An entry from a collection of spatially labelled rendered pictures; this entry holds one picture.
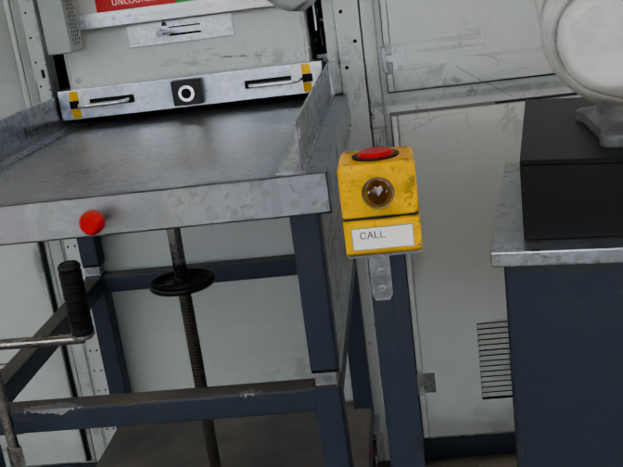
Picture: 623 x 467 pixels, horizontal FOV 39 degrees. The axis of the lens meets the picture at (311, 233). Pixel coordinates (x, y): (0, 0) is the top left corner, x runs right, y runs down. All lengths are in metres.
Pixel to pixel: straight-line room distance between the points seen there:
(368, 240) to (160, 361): 1.18
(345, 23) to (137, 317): 0.79
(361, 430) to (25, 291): 0.80
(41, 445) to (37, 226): 1.04
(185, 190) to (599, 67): 0.55
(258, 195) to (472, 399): 0.99
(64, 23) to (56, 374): 0.81
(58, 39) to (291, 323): 0.76
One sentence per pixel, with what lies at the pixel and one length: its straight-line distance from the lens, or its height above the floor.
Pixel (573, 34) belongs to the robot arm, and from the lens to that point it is 0.90.
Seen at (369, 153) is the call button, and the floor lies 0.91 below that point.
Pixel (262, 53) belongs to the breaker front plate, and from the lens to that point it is 1.77.
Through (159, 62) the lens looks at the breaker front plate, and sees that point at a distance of 1.81.
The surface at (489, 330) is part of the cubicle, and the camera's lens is 1.94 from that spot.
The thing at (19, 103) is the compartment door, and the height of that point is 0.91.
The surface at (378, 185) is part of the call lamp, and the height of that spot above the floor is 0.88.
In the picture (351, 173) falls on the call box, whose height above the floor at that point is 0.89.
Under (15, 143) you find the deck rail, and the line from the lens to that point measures 1.67.
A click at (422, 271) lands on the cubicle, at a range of 1.88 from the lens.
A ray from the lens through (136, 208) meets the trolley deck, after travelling 1.19.
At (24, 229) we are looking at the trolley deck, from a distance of 1.25.
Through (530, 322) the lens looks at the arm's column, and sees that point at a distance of 1.11.
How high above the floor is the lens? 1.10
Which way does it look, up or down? 17 degrees down
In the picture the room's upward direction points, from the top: 7 degrees counter-clockwise
